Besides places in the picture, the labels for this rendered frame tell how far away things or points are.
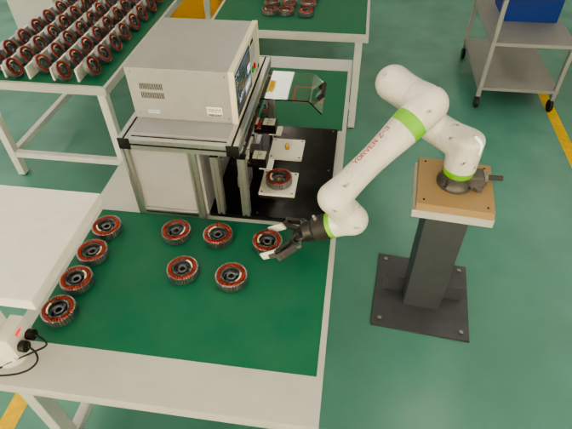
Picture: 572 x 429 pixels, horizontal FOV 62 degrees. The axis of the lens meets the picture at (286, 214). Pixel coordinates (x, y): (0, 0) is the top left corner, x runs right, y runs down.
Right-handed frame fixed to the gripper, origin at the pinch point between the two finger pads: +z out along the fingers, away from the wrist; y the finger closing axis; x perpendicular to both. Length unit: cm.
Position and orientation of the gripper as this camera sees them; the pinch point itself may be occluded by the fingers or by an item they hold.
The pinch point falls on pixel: (267, 242)
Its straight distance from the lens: 178.4
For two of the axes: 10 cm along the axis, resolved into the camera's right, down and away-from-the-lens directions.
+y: -1.9, 6.9, -7.0
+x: 5.1, 6.8, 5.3
